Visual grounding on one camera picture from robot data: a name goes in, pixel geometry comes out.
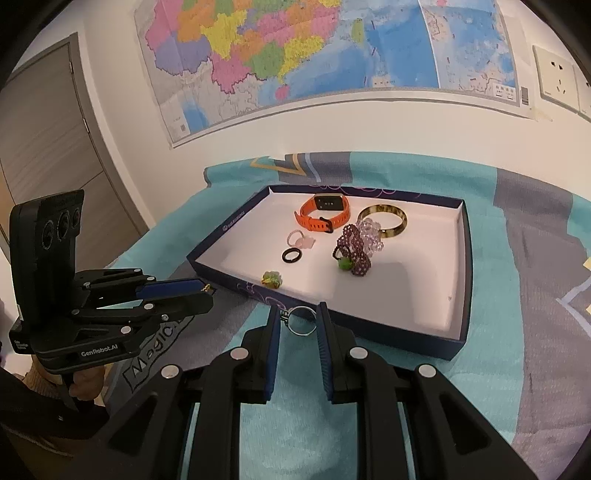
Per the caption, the dark blue shallow box tray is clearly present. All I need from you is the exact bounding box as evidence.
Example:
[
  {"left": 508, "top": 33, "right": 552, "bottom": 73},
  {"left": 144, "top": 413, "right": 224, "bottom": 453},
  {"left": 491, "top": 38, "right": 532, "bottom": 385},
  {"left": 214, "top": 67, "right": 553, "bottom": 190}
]
[{"left": 186, "top": 185, "right": 474, "bottom": 361}]

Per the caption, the teal grey printed sheet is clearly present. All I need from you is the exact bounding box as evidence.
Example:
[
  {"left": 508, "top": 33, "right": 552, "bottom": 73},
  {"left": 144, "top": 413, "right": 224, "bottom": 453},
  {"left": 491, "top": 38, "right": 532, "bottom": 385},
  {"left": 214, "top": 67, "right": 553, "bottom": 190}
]
[{"left": 104, "top": 150, "right": 591, "bottom": 472}]

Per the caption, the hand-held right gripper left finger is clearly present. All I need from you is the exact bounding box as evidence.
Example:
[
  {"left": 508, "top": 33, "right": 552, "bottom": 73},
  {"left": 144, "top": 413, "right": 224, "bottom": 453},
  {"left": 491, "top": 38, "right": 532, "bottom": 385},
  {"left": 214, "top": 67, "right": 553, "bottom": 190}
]
[{"left": 90, "top": 305, "right": 282, "bottom": 480}]

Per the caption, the colourful wall map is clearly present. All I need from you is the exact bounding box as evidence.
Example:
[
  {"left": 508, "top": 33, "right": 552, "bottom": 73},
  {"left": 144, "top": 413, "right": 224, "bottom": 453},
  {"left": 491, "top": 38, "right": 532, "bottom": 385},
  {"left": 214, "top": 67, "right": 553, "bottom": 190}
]
[{"left": 134, "top": 0, "right": 522, "bottom": 148}]

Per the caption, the white wall socket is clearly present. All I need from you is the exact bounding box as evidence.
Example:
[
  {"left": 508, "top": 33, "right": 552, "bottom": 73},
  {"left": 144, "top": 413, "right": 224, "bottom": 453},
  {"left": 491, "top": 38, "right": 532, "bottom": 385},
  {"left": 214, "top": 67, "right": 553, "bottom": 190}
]
[{"left": 532, "top": 45, "right": 581, "bottom": 112}]

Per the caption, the purple beaded bracelet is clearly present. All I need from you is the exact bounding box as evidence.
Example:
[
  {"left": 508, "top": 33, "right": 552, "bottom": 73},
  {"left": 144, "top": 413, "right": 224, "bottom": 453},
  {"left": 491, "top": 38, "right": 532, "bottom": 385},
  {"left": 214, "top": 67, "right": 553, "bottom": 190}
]
[{"left": 335, "top": 224, "right": 374, "bottom": 277}]

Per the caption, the orange strap smart watch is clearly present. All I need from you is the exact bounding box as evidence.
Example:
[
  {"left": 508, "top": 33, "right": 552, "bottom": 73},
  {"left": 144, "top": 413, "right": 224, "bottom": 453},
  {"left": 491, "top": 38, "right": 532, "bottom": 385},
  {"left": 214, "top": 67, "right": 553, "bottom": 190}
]
[{"left": 294, "top": 194, "right": 350, "bottom": 234}]

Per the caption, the pink flower ring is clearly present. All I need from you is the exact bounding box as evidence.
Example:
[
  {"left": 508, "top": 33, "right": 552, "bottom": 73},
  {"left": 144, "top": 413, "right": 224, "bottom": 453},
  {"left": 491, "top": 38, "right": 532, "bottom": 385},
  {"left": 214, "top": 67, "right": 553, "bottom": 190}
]
[{"left": 286, "top": 229, "right": 316, "bottom": 250}]

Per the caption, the wooden door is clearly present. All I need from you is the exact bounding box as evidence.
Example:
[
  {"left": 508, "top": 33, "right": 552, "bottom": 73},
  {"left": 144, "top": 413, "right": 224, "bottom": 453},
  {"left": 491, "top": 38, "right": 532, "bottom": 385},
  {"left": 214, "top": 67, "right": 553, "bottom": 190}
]
[{"left": 0, "top": 32, "right": 151, "bottom": 278}]

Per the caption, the person's left forearm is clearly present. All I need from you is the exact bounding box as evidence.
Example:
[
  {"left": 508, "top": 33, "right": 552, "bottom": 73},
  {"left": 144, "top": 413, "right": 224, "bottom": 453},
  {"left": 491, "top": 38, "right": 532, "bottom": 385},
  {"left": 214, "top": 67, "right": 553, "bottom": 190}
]
[{"left": 0, "top": 360, "right": 109, "bottom": 457}]

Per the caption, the person's left hand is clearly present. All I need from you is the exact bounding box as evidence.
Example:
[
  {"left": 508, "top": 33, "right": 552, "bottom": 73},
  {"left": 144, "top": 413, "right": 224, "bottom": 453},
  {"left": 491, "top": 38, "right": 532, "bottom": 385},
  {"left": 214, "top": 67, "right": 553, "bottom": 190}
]
[{"left": 67, "top": 367, "right": 106, "bottom": 409}]

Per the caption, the clear crystal bead bracelet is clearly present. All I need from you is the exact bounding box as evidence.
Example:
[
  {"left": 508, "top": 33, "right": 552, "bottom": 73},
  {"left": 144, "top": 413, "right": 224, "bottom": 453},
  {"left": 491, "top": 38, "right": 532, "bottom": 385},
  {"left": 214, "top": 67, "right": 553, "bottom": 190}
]
[{"left": 358, "top": 219, "right": 385, "bottom": 252}]

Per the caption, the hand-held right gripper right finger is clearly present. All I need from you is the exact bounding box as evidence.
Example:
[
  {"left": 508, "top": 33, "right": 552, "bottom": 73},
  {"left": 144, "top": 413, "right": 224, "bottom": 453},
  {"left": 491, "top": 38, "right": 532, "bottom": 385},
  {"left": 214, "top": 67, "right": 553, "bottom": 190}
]
[{"left": 318, "top": 302, "right": 539, "bottom": 480}]

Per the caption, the tortoiseshell bangle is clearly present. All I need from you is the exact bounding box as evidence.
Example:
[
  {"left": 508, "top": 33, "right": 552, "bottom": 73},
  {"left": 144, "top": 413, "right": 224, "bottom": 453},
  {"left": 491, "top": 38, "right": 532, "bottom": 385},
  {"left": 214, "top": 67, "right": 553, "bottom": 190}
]
[{"left": 358, "top": 203, "right": 408, "bottom": 240}]

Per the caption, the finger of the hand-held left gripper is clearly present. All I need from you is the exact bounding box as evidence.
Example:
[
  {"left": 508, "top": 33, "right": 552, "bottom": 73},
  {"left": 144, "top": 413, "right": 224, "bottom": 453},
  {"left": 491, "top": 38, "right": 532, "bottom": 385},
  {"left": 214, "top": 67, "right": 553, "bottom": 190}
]
[
  {"left": 73, "top": 293, "right": 214, "bottom": 336},
  {"left": 74, "top": 268, "right": 206, "bottom": 308}
]

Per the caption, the silver ring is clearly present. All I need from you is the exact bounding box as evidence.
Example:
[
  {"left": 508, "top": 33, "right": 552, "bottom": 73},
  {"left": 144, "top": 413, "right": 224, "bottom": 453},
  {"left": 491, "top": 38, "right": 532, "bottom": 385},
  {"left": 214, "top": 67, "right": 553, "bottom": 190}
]
[{"left": 279, "top": 306, "right": 319, "bottom": 337}]

